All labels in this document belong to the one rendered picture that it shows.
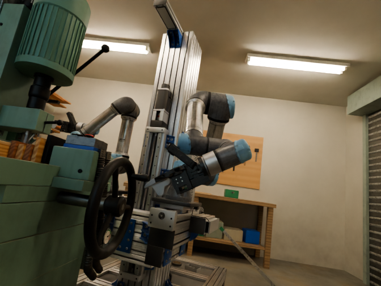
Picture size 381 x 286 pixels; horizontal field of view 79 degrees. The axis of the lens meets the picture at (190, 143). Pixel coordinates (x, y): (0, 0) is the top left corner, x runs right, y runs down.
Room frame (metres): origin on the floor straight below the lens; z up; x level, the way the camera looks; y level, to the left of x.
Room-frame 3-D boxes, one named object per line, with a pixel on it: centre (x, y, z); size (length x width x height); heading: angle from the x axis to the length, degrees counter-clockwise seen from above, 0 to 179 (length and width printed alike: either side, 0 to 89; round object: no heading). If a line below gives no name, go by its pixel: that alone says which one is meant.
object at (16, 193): (0.75, 0.47, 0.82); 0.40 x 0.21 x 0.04; 173
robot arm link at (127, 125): (1.66, 0.48, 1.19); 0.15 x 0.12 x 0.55; 175
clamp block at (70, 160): (0.77, 0.34, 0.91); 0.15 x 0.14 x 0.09; 173
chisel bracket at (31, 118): (0.76, 0.55, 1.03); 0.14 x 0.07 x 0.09; 83
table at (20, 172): (0.78, 0.42, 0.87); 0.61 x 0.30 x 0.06; 173
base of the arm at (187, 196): (1.36, 0.02, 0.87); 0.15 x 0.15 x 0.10
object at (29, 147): (0.80, 0.47, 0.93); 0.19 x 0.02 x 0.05; 173
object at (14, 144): (0.78, 0.51, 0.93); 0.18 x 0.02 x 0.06; 173
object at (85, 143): (0.77, 0.33, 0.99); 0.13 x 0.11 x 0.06; 173
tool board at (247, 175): (4.01, -0.26, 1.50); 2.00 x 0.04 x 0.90; 86
